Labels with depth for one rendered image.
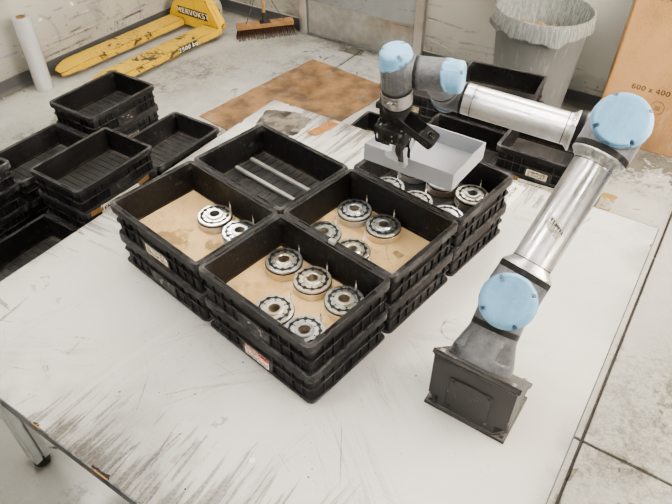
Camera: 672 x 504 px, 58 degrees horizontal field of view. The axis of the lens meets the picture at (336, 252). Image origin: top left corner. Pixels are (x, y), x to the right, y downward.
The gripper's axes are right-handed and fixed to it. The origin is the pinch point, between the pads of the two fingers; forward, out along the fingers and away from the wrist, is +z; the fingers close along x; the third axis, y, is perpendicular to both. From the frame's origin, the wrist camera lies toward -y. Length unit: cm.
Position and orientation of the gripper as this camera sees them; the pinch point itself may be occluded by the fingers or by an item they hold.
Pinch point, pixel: (407, 163)
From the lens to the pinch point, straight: 165.6
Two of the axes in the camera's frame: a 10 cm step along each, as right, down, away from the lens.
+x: -4.9, 7.4, -4.7
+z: 1.2, 5.8, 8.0
